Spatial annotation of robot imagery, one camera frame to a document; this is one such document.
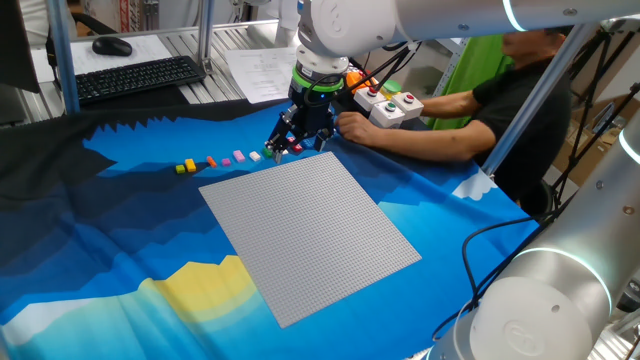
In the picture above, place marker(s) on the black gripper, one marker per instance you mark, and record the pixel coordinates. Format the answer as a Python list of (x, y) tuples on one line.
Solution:
[(312, 117)]

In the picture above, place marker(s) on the red Lego brick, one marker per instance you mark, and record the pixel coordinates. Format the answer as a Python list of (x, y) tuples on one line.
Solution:
[(297, 147)]

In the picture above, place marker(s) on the gray Lego baseplate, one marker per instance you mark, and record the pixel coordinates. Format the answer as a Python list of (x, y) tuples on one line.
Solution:
[(300, 235)]

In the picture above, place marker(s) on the person's right forearm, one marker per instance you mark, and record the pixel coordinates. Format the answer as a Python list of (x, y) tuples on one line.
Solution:
[(450, 105)]

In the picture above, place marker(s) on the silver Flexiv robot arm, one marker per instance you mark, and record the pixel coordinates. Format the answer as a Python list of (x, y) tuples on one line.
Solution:
[(350, 25)]

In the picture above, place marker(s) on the small white Lego brick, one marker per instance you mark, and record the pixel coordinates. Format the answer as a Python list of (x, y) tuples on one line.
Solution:
[(255, 156)]

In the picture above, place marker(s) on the light pink Lego brick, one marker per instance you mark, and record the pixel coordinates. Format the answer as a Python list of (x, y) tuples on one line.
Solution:
[(239, 156)]

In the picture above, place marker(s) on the orange Lego brick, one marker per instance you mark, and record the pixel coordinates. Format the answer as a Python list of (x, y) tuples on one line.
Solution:
[(211, 161)]

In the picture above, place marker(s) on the yellow Lego brick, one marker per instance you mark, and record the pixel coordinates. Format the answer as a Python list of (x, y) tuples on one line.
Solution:
[(190, 165)]

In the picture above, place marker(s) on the lime green Lego brick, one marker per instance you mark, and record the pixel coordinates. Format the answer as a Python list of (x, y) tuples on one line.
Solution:
[(180, 169)]

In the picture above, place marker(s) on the person's left hand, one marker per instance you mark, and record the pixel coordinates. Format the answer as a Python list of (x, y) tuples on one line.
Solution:
[(357, 129)]

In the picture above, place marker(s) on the white box red button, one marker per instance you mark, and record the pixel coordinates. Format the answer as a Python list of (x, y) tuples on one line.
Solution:
[(412, 107), (362, 100)]

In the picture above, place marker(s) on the printed white paper sheet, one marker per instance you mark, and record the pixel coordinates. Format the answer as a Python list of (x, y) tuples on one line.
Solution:
[(260, 75)]

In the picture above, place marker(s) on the orange plastic object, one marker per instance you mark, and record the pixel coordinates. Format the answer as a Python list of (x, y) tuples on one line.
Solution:
[(355, 80)]

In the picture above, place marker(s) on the black computer keyboard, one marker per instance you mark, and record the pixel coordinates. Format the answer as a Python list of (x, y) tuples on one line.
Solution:
[(135, 77)]

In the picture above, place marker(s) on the plain white paper sheet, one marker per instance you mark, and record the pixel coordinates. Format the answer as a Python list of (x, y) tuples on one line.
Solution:
[(145, 50)]

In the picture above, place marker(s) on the bright green fabric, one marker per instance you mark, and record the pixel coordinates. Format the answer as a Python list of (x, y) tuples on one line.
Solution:
[(475, 65)]

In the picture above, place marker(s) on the blue landscape print cloth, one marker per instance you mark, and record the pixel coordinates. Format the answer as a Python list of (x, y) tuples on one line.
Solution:
[(125, 250)]

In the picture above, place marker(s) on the black computer mouse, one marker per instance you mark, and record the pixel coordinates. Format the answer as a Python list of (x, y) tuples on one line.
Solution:
[(111, 46)]

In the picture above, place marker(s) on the black office chair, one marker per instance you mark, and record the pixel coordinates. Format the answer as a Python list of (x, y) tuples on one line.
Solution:
[(95, 22)]

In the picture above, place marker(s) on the person's head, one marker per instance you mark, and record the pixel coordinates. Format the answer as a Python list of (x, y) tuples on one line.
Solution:
[(525, 45)]

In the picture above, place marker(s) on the brown cardboard boxes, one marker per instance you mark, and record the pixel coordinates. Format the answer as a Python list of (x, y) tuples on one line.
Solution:
[(580, 160)]

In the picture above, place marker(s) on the black tripod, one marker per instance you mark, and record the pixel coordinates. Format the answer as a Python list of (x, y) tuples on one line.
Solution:
[(590, 90)]

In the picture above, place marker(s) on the white garment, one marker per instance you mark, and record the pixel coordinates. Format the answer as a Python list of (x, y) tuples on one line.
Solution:
[(35, 20)]

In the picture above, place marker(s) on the black computer monitor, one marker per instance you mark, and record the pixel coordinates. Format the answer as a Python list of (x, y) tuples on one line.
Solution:
[(17, 45)]

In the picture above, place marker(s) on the aluminium frame post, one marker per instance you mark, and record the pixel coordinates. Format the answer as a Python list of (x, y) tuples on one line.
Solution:
[(65, 75), (532, 110), (205, 40)]

